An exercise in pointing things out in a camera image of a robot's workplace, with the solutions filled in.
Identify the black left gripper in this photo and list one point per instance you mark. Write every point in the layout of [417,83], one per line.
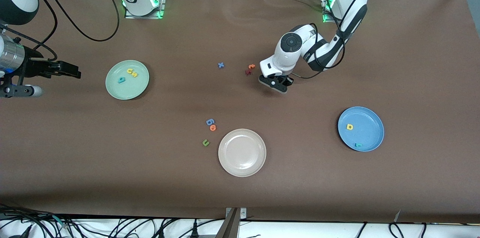
[288,79]

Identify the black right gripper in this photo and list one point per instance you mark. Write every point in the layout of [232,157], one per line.
[35,68]

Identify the teal letter q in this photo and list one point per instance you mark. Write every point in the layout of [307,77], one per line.
[121,80]

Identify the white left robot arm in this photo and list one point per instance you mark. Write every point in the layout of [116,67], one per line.
[283,60]

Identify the green plate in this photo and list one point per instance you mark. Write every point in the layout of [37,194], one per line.
[131,88]

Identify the beige plate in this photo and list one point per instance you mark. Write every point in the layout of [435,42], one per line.
[242,152]

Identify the blue letter g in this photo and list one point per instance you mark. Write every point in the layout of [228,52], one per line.
[210,122]

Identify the blue plate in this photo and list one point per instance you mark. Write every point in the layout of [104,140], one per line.
[369,129]

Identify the green letter u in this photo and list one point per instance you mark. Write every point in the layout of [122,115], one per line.
[205,143]

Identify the white paper tag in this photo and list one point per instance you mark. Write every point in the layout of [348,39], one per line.
[398,216]

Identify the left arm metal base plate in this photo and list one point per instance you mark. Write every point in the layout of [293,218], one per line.
[324,20]

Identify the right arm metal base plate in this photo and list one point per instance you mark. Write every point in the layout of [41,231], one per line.
[163,5]

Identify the metal camera post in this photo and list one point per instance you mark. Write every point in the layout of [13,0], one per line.
[232,226]

